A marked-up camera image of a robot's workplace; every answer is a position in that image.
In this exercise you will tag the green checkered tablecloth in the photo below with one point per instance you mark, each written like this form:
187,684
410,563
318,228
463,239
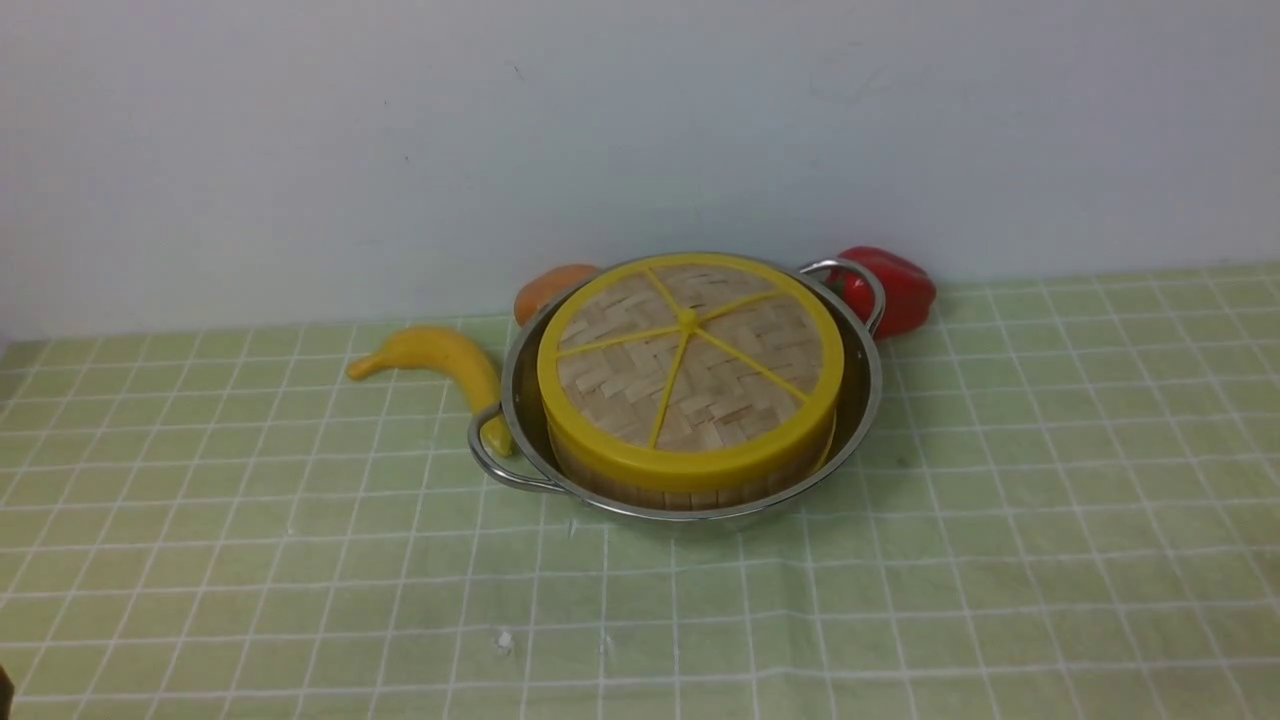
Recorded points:
1067,509

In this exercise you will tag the woven bamboo steamer lid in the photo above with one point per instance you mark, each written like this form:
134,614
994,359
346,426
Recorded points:
652,349

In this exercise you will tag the yellow toy banana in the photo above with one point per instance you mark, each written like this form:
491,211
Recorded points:
438,349

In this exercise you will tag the orange toy fruit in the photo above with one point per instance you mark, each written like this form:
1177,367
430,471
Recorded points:
542,289

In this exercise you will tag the stainless steel pot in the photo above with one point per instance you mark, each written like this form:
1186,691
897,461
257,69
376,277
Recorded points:
510,440

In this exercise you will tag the red toy bell pepper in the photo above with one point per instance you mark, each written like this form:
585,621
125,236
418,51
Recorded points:
909,291

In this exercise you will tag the bamboo steamer basket yellow rim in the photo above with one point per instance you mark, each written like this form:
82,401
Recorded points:
703,473

